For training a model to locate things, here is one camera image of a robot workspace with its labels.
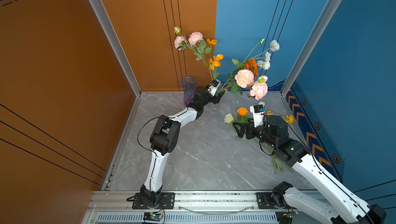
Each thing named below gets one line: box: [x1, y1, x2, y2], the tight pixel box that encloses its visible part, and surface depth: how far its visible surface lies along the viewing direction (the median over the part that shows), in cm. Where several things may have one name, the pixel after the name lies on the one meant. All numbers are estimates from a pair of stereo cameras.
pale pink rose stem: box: [226, 69, 269, 101], surface depth 61 cm
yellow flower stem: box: [285, 114, 295, 124], surface depth 105 cm
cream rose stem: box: [223, 113, 236, 125], surface depth 104 cm
